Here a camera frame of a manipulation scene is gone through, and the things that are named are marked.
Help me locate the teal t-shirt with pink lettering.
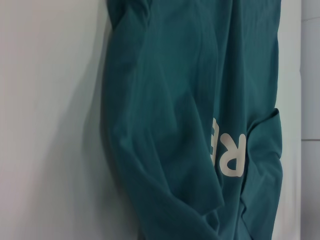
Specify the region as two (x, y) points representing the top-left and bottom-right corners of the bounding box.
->
(99, 0), (287, 240)

